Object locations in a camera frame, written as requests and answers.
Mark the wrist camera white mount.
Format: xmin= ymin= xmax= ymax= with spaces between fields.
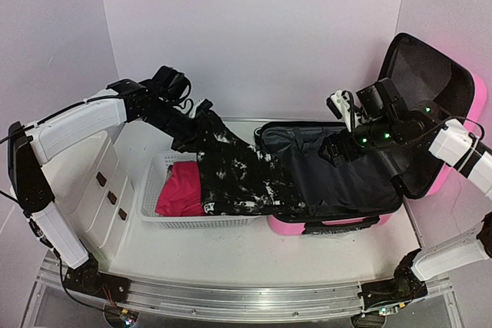
xmin=326 ymin=90 xmax=365 ymax=133
xmin=188 ymin=99 xmax=204 ymax=119

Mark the white drawer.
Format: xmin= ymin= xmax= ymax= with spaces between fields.
xmin=78 ymin=160 xmax=121 ymax=232
xmin=99 ymin=187 xmax=134 ymax=260
xmin=88 ymin=174 xmax=133 ymax=249

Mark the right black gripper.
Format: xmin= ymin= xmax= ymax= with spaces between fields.
xmin=318 ymin=118 xmax=400 ymax=168

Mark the black white patterned garment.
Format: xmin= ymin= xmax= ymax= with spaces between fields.
xmin=171 ymin=109 xmax=308 ymax=217

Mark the white perforated plastic basket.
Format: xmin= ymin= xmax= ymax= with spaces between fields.
xmin=135 ymin=151 xmax=260 ymax=229

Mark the white rectangular foam box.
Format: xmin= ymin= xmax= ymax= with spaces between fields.
xmin=43 ymin=131 xmax=135 ymax=268

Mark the pink hard-shell suitcase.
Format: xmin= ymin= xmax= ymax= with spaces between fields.
xmin=255 ymin=33 xmax=487 ymax=235

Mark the solid red garment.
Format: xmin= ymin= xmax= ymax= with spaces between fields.
xmin=155 ymin=161 xmax=205 ymax=217

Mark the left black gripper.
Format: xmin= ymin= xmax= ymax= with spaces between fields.
xmin=141 ymin=98 xmax=221 ymax=154

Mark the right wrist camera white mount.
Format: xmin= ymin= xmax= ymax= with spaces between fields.
xmin=326 ymin=90 xmax=365 ymax=133

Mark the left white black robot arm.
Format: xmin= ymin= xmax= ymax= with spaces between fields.
xmin=1 ymin=66 xmax=213 ymax=295

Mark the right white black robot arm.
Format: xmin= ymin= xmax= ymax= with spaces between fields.
xmin=320 ymin=78 xmax=491 ymax=315

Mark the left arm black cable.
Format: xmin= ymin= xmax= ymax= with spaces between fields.
xmin=168 ymin=74 xmax=195 ymax=114

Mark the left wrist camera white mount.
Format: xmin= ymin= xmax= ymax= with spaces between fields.
xmin=188 ymin=99 xmax=204 ymax=119

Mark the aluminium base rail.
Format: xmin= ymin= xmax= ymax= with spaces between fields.
xmin=40 ymin=254 xmax=451 ymax=323

